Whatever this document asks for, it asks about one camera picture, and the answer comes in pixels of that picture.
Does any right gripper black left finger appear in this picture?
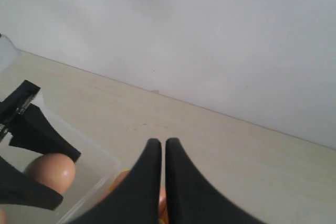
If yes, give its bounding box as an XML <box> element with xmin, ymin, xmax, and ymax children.
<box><xmin>71</xmin><ymin>138</ymin><xmax>161</xmax><ymax>224</ymax></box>

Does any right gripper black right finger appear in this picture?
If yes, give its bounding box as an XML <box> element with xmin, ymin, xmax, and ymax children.
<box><xmin>165</xmin><ymin>138</ymin><xmax>263</xmax><ymax>223</ymax></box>

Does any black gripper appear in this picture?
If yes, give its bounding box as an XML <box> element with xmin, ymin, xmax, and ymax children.
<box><xmin>1</xmin><ymin>80</ymin><xmax>81</xmax><ymax>162</ymax></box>

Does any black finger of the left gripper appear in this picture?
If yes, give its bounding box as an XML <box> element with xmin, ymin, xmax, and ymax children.
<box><xmin>1</xmin><ymin>158</ymin><xmax>63</xmax><ymax>210</ymax></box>

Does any brown egg placed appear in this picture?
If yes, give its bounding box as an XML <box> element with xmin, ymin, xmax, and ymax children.
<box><xmin>99</xmin><ymin>169</ymin><xmax>129</xmax><ymax>201</ymax></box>
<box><xmin>158</xmin><ymin>186</ymin><xmax>167</xmax><ymax>216</ymax></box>

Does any brown egg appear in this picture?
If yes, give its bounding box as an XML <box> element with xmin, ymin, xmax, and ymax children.
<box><xmin>24</xmin><ymin>153</ymin><xmax>76</xmax><ymax>194</ymax></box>

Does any clear plastic bin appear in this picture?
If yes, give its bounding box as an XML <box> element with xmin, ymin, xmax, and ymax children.
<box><xmin>0</xmin><ymin>35</ymin><xmax>122</xmax><ymax>224</ymax></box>

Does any yellow plastic egg tray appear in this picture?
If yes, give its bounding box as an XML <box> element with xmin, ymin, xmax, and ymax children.
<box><xmin>108</xmin><ymin>169</ymin><xmax>130</xmax><ymax>191</ymax></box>

